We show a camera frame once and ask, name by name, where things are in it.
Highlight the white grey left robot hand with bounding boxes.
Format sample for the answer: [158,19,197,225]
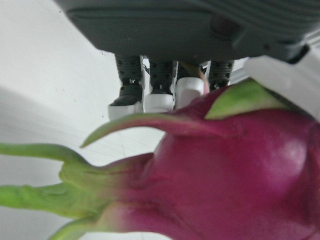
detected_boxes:
[53,0,320,121]

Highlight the pink dragon fruit green scales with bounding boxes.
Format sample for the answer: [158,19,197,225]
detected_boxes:
[0,77,320,240]

